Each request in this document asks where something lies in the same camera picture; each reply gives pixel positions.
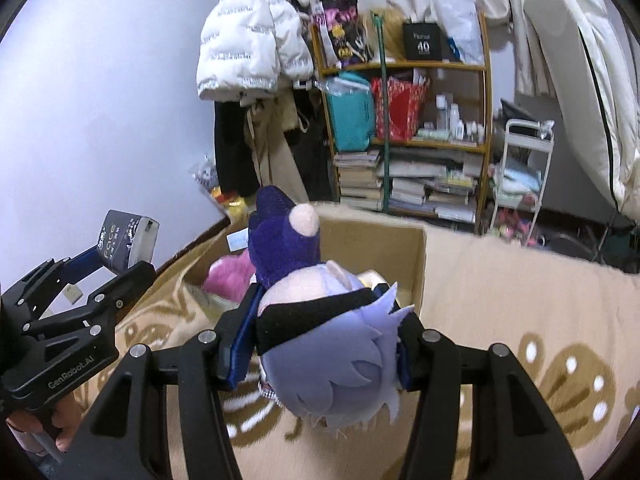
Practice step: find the beige printed blanket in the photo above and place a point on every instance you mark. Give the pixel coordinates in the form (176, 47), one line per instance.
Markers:
(500, 310)

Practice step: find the purple haired plush doll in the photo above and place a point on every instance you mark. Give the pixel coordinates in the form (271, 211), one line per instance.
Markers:
(320, 360)

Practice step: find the black coat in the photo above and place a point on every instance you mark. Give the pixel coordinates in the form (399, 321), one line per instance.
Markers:
(230, 150)

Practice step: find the person's left hand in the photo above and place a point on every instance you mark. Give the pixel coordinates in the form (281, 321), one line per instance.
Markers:
(67, 420)

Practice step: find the green pole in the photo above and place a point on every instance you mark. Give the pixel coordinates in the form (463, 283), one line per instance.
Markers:
(386, 160)

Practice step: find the purple black printed bag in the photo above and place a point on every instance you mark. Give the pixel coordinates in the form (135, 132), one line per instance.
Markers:
(345, 30)

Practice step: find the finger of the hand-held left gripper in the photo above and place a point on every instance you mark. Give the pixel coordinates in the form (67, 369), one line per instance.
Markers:
(82, 262)
(135, 280)

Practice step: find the group of small bottles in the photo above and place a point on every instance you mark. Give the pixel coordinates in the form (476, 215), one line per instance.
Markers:
(452, 120)

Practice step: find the teal bag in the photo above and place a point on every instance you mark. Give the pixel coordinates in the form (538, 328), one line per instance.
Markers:
(350, 120)

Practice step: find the pink plush toy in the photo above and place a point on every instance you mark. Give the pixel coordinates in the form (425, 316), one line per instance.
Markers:
(225, 275)

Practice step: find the pile of papers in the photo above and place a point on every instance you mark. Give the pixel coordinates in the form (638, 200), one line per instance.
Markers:
(430, 180)

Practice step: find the wooden shelf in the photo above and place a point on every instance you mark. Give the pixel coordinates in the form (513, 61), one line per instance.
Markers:
(425, 66)

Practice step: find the black tissue pack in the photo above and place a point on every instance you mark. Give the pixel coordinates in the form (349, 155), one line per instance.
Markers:
(122, 240)

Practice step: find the red bag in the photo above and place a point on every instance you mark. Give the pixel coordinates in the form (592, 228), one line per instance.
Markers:
(400, 110)

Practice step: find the stack of books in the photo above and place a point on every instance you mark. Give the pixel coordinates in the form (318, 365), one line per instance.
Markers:
(357, 180)

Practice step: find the white mattress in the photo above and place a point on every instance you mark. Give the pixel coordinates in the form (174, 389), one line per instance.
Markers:
(565, 35)

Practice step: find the cardboard box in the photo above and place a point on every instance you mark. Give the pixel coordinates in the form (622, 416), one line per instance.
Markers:
(370, 245)

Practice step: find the wall socket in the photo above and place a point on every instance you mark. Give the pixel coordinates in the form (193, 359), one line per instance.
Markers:
(72, 294)

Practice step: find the blonde wig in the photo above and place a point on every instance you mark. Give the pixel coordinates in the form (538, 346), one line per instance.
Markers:
(392, 35)

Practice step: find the black hanging garment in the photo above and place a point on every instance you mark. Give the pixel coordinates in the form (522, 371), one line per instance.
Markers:
(312, 160)

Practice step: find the white plastic bag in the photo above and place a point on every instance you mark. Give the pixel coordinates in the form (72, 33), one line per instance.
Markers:
(460, 20)

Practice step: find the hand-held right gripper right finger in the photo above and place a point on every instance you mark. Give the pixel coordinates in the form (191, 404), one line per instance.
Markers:
(407, 377)

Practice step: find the white utility cart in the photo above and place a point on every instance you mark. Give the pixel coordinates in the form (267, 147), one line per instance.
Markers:
(545, 170)

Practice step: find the light blue cloth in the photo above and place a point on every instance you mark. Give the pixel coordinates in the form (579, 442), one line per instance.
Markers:
(517, 180)

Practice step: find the white puffer jacket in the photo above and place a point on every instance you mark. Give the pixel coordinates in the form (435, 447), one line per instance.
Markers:
(240, 45)

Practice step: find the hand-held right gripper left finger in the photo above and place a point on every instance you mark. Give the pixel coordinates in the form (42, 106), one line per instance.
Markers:
(239, 355)

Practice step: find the beige trousers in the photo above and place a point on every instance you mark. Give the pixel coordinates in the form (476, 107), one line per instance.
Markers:
(280, 160)

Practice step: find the black box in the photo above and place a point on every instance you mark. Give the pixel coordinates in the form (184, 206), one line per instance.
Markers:
(422, 42)

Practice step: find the plastic bag of toys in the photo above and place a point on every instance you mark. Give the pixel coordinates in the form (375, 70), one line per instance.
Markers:
(210, 177)

